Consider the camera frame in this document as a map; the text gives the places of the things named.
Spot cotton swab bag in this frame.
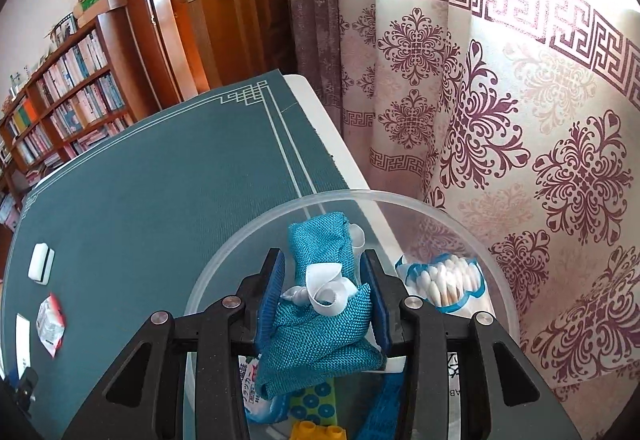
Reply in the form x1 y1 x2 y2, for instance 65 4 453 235
394 252 488 421

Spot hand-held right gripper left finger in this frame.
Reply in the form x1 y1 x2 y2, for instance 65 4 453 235
62 247 287 440

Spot blue soda biscuit packet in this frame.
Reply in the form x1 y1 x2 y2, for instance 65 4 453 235
240 355 291 423

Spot wooden door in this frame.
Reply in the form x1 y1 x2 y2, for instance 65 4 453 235
160 0 296 93

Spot yellow toy brick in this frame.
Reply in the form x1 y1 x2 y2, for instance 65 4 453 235
290 421 348 440

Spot brown cardboard box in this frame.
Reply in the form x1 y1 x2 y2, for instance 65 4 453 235
73 0 126 19

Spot white rectangular block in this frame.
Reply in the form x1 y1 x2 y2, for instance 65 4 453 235
27 243 56 283

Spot small orange white packet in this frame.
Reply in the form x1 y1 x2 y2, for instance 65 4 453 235
36 292 67 359

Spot clear plastic container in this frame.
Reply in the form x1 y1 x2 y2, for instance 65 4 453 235
182 189 523 440

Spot rows of books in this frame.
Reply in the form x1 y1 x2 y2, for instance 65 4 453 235
0 32 133 225

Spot teal table mat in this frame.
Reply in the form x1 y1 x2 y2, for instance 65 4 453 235
0 80 351 440

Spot wooden bookshelf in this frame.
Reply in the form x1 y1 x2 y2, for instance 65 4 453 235
0 10 146 231

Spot black photo frame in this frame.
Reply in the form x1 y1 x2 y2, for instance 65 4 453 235
50 14 80 45

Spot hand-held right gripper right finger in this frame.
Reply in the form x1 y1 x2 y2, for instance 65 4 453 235
359 249 583 440

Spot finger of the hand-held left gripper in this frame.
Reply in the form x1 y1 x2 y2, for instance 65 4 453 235
0 366 40 426

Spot teal mesh pouch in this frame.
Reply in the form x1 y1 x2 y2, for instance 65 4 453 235
255 211 388 398

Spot white carton box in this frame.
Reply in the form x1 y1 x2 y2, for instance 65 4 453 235
15 313 32 372

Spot patterned purple curtain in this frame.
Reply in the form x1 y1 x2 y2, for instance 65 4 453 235
277 0 640 440

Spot wooden door frame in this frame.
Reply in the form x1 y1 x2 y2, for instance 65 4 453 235
115 0 183 115

